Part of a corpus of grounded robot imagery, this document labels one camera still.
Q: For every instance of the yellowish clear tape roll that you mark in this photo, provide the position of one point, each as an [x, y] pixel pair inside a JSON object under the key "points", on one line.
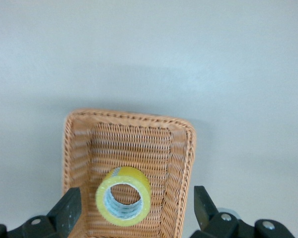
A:
{"points": [[136, 178]]}

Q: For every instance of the brown wicker basket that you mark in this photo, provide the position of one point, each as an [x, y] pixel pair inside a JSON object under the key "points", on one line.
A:
{"points": [[131, 148]]}

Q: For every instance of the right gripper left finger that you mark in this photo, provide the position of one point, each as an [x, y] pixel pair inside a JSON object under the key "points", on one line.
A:
{"points": [[64, 213]]}

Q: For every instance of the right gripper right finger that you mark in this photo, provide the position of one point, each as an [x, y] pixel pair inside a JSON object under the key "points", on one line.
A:
{"points": [[206, 213]]}

